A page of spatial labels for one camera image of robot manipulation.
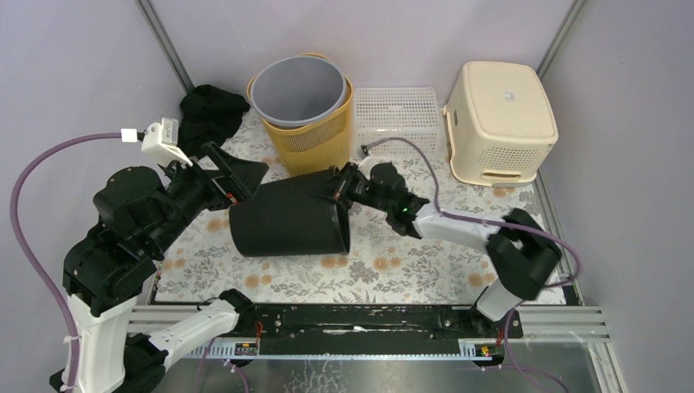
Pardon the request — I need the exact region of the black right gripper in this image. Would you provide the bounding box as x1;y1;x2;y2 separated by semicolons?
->
307;161;391;213

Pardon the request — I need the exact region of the yellow plastic waste bin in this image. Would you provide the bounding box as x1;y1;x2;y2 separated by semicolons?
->
258;52;354;176

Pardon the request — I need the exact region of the black bucket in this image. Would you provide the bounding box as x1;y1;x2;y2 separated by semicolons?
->
228;174;350;257

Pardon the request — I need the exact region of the white mesh plastic basket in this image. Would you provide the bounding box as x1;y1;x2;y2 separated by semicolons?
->
351;87;447;158

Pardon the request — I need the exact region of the grey plastic bucket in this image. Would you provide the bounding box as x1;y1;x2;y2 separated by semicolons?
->
247;54;347;129

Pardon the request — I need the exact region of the large cream plastic basket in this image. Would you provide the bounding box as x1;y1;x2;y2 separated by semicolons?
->
443;61;558;187

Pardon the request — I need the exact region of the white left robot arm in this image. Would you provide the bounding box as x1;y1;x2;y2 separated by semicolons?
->
49;142;268;392

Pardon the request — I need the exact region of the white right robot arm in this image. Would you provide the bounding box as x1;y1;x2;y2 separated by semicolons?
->
318;162;562;337

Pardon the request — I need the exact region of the black crumpled cloth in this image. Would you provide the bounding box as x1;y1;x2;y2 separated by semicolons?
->
177;84;250;158

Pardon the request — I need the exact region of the floral patterned table mat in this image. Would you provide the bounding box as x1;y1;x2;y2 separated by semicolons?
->
157;106;568;306

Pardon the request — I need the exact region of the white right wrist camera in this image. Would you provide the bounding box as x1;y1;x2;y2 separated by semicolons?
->
358;156;390;173

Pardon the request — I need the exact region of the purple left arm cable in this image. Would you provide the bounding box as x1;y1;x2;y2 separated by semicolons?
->
9;133;139;393

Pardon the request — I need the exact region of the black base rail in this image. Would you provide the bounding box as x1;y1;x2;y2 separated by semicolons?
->
224;303;524;355

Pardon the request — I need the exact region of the grey slotted cable duct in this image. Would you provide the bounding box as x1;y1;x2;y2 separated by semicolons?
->
205;338;494;361

